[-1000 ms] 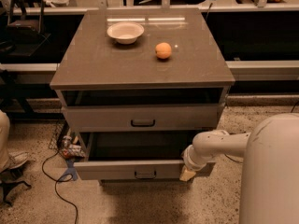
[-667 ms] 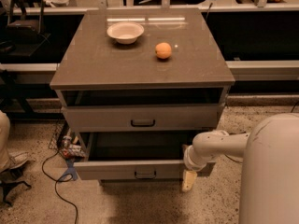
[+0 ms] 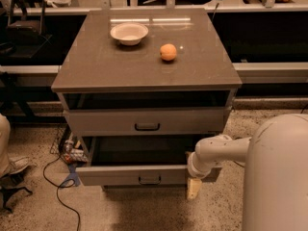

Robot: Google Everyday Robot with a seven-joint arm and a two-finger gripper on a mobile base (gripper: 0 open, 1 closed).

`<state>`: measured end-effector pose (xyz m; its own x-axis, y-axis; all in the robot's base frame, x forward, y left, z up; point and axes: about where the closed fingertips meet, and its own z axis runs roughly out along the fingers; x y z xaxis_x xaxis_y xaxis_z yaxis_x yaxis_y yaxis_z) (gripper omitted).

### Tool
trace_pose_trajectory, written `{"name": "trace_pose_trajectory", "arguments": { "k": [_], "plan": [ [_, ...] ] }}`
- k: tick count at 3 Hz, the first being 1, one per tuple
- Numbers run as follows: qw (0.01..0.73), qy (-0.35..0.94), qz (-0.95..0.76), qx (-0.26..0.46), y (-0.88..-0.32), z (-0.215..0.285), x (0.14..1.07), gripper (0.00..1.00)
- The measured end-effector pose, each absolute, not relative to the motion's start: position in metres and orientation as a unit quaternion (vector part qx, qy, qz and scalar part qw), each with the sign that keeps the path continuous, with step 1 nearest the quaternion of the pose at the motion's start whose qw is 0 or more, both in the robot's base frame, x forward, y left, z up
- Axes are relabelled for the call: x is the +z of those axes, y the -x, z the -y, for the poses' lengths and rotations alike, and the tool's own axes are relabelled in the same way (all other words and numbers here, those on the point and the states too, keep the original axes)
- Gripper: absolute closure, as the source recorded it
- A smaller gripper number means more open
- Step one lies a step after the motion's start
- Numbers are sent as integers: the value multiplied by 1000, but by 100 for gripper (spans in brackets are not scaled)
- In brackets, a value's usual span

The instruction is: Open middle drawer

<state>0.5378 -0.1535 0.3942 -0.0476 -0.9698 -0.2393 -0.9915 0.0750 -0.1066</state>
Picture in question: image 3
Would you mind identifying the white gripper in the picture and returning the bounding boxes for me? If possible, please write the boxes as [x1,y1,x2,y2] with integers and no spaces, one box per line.
[185,151,218,200]

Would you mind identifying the grey drawer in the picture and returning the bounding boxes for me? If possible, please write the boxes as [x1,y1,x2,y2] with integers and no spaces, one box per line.
[77,135,204,188]
[64,107,231,137]

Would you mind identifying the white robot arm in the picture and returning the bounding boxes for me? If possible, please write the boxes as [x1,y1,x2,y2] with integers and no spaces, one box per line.
[187,114,308,231]

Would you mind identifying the grey top drawer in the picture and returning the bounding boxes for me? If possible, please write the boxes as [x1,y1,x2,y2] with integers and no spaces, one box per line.
[64,107,231,137]

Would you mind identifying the grey drawer cabinet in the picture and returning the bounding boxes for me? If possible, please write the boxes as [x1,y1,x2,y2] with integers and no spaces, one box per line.
[51,7,244,191]

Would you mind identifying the orange fruit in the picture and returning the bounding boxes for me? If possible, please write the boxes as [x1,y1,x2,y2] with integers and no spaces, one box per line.
[160,44,177,62]

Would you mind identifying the white bowl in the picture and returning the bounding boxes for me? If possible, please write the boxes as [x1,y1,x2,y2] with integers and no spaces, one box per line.
[110,22,148,46]

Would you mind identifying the grey sneaker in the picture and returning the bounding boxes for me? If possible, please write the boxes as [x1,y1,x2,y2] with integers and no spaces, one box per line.
[0,157,29,178]

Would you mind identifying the black chair base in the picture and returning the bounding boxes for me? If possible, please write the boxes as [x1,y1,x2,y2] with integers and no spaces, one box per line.
[0,173,33,213]

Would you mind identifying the person leg beige trousers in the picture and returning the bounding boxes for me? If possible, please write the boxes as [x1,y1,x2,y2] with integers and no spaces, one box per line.
[0,114,11,178]

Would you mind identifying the black chair background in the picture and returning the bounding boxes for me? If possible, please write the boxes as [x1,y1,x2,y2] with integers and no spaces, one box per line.
[5,0,52,59]

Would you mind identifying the wire basket with items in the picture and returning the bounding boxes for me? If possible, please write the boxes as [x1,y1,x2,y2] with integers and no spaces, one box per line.
[50,124,88,164]

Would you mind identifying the black floor cable left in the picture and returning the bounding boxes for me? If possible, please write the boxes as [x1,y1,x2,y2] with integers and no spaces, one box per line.
[42,156,82,231]

